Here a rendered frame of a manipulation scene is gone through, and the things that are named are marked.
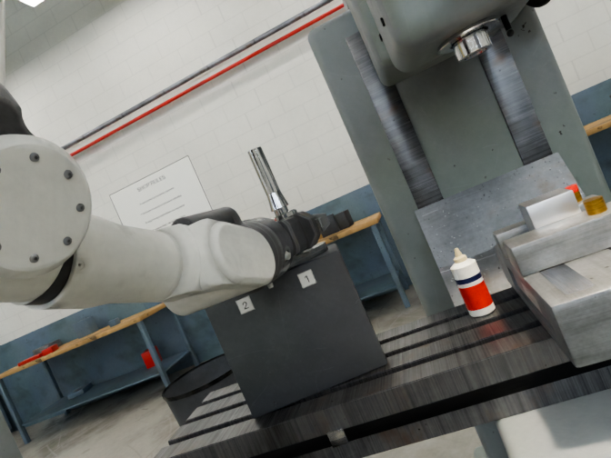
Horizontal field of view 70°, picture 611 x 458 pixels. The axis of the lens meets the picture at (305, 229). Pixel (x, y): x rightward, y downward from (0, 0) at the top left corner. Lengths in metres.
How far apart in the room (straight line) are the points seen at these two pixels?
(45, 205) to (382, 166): 0.85
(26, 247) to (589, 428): 0.55
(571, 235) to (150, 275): 0.48
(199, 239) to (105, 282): 0.10
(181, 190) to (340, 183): 1.92
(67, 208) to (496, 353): 0.50
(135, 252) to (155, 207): 5.32
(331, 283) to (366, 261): 4.32
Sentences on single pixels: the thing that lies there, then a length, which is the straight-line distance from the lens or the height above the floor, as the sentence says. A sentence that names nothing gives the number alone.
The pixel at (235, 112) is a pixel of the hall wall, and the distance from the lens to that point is 5.26.
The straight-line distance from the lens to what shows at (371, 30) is 0.81.
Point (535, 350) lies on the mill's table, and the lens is 0.62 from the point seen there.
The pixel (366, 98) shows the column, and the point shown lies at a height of 1.36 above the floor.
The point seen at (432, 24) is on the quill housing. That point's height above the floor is 1.32.
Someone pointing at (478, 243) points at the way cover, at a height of 0.97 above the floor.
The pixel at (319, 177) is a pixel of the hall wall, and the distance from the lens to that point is 4.95.
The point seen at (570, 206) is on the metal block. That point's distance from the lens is 0.68.
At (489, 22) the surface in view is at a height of 1.30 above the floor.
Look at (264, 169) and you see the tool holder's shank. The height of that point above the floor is 1.26.
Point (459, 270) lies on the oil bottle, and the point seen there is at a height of 1.00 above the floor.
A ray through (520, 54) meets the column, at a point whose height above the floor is 1.30.
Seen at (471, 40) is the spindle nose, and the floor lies 1.29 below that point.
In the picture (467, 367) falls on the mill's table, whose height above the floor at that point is 0.91.
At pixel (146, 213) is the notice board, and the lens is 5.75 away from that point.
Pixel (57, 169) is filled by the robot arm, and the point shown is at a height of 1.25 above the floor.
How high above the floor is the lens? 1.17
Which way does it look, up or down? 2 degrees down
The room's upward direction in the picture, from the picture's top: 24 degrees counter-clockwise
